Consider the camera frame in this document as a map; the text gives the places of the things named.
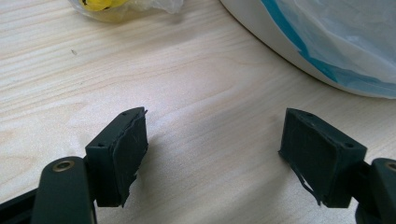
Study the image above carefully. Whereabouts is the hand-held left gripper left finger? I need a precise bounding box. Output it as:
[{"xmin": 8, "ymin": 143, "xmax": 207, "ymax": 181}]
[{"xmin": 84, "ymin": 106, "xmax": 149, "ymax": 208}]

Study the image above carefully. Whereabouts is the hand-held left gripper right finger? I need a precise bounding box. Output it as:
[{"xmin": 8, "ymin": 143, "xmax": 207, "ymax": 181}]
[{"xmin": 277, "ymin": 107, "xmax": 368, "ymax": 209}]

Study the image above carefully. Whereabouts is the white pedal trash bin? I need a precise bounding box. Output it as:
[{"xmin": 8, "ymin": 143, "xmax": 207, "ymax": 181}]
[{"xmin": 219, "ymin": 0, "xmax": 396, "ymax": 100}]

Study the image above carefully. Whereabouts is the clear bag with yellow contents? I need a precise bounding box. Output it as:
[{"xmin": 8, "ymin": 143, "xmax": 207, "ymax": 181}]
[{"xmin": 67, "ymin": 0, "xmax": 185, "ymax": 23}]

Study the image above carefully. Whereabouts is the white plastic bin liner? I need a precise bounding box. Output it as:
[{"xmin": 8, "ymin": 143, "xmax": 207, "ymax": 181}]
[{"xmin": 260, "ymin": 0, "xmax": 396, "ymax": 98}]

